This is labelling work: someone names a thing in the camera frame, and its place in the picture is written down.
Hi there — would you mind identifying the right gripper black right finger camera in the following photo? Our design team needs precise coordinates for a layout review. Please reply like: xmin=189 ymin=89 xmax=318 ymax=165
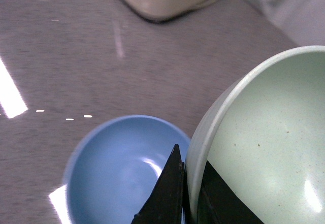
xmin=183 ymin=162 xmax=262 ymax=223

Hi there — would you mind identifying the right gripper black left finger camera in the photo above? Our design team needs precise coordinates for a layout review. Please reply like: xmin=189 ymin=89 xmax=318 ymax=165
xmin=132 ymin=144 xmax=183 ymax=224

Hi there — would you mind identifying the green bowl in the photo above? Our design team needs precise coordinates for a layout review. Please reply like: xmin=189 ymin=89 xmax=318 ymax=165
xmin=185 ymin=46 xmax=324 ymax=223

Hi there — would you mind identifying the blue bowl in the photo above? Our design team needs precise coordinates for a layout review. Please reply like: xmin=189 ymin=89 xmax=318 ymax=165
xmin=63 ymin=115 xmax=190 ymax=223

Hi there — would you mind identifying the white curtain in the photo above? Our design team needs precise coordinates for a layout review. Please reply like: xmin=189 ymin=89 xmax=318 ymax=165
xmin=246 ymin=0 xmax=324 ymax=46

